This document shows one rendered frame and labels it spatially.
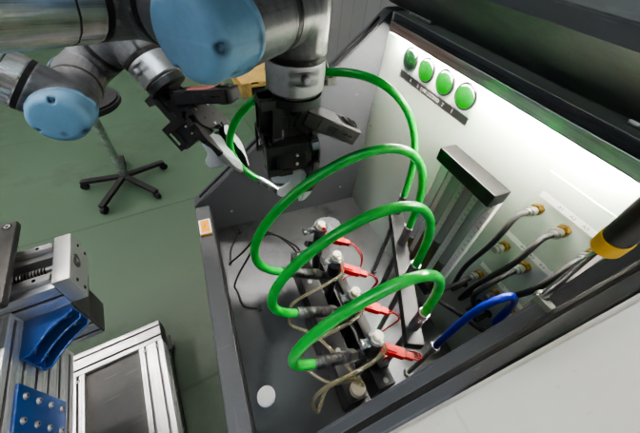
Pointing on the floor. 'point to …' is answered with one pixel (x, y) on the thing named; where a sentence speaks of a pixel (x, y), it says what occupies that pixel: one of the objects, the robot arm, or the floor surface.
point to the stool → (117, 157)
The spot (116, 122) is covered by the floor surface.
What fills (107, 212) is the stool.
